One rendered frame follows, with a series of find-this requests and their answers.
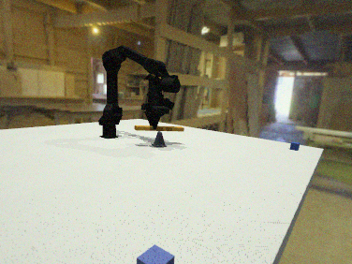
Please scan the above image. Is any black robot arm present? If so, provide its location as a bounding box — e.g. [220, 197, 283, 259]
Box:
[98, 45, 181, 139]

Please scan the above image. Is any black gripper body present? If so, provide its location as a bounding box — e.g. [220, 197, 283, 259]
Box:
[141, 91, 169, 114]

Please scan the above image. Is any orange bar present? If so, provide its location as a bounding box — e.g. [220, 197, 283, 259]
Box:
[134, 125, 184, 131]

